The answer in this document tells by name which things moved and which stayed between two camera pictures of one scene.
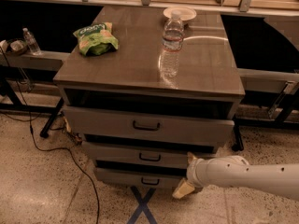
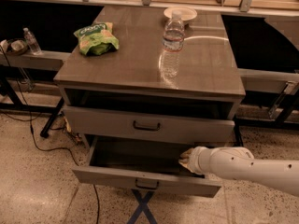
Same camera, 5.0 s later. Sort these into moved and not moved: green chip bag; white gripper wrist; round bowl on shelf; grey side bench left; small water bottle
Moved: white gripper wrist
Not moved: round bowl on shelf; grey side bench left; small water bottle; green chip bag
